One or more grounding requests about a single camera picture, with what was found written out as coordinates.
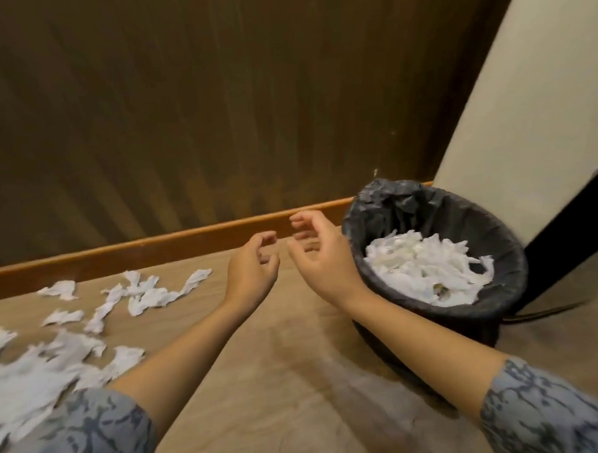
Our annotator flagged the person's left hand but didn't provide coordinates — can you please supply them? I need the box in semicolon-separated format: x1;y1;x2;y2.
221;230;284;315

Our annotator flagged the person's right hand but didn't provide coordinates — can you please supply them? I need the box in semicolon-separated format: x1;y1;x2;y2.
284;207;378;315

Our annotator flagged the person's right forearm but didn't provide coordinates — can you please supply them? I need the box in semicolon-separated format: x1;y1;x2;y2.
339;279;512;431

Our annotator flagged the person's left forearm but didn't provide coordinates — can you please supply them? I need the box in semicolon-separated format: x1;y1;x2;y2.
103;296;271;448

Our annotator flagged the orange wooden skirting board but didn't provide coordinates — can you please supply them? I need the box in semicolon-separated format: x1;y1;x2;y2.
0;180;439;303

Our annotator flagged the pile of white paper scraps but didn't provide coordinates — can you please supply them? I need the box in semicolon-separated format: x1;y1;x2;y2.
0;267;221;452
363;226;497;311

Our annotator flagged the black plastic bin liner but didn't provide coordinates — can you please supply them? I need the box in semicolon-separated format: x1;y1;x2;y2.
340;173;532;331

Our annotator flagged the black round trash bin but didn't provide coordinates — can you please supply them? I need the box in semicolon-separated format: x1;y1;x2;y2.
340;173;534;383

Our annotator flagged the grey patterned shirt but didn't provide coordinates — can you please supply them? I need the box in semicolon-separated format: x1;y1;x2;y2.
0;352;598;453

